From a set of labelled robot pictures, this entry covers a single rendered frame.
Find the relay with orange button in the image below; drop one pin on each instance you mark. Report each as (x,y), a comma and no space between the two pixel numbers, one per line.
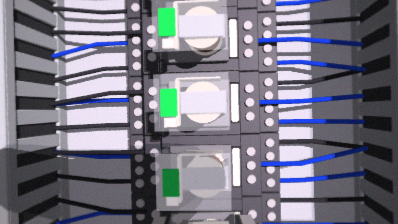
(203,217)

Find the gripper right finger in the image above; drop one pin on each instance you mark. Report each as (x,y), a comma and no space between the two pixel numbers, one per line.
(245,219)

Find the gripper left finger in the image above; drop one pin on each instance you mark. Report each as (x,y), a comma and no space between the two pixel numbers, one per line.
(161,220)

